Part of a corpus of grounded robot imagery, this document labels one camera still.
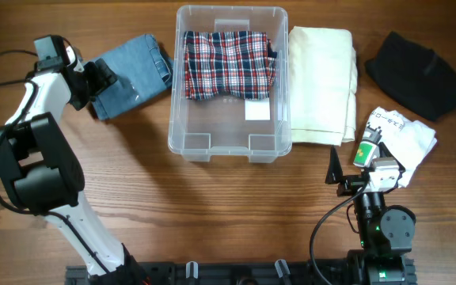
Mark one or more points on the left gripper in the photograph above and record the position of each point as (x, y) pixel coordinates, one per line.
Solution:
(102, 81)

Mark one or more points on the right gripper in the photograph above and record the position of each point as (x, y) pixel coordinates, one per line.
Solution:
(335, 175)

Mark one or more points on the blue denim jeans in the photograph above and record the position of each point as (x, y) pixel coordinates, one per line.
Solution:
(142, 70)

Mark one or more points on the red plaid shirt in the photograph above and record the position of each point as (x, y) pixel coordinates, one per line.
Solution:
(239, 63)

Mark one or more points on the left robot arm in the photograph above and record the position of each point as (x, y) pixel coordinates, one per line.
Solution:
(39, 173)

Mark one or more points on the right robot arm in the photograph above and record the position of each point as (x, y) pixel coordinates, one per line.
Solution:
(385, 232)

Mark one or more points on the clear plastic storage container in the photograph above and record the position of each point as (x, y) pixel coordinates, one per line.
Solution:
(199, 130)

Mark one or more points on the white label in container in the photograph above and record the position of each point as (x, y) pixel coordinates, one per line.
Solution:
(257, 110)

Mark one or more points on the white printed t-shirt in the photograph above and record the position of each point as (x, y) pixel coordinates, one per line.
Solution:
(408, 141)

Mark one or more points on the folded cream cloth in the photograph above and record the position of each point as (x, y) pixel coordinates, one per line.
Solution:
(323, 84)

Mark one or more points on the folded black garment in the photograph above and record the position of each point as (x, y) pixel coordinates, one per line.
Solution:
(414, 76)

